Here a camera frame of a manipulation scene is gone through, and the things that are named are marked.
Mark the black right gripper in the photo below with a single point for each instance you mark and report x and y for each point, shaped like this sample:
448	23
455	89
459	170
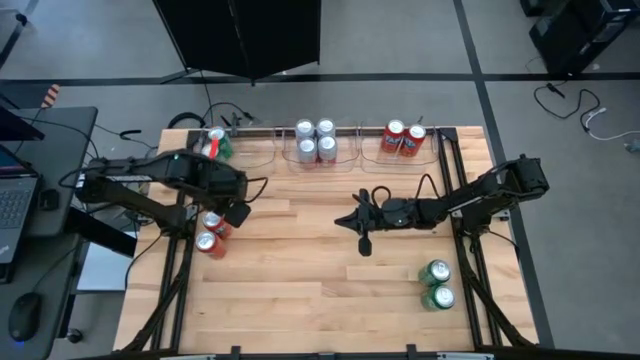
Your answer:
395	215

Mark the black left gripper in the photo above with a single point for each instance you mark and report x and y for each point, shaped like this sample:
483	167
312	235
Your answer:
225	185

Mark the orange Fanta soda can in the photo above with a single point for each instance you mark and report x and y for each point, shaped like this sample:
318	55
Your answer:
205	241
395	127
211	219
416	132

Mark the clear plastic bin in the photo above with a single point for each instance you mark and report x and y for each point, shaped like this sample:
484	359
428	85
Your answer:
380	162
255	155
350	160

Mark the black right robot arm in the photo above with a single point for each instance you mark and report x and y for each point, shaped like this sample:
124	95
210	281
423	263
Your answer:
475	195

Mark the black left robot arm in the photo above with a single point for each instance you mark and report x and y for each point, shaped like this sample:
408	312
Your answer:
130	172

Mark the black flat bar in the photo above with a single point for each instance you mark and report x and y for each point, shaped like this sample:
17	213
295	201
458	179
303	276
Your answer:
100	234

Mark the white sheet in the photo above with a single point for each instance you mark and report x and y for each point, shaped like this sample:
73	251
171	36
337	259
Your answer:
102	270

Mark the black folding partition screen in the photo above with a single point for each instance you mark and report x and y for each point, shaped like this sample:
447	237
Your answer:
250	35

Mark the dark grey side desk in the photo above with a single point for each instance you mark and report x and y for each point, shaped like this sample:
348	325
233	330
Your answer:
60	150

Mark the small black box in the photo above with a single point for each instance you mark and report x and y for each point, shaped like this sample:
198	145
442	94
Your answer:
49	199

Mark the black round knob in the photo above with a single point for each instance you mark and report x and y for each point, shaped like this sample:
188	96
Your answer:
74	335

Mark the orange black hazard tape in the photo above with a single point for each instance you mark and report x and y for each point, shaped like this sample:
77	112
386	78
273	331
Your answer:
51	95

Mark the black laptop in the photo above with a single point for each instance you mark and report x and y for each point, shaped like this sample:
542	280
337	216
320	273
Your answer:
15	200

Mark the black computer mouse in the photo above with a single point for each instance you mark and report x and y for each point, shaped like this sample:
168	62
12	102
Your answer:
24	315

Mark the grey plug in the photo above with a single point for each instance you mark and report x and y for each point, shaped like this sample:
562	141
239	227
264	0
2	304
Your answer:
632	146

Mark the black equipment cabinet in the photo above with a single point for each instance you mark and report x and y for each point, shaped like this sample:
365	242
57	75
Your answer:
575	35

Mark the black aluminium table frame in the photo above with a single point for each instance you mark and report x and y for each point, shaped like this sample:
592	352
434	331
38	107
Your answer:
452	135

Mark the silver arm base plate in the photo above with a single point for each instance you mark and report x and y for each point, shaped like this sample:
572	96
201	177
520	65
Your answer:
502	216

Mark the silver frame plate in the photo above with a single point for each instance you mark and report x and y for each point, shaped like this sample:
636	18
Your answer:
465	356
187	357

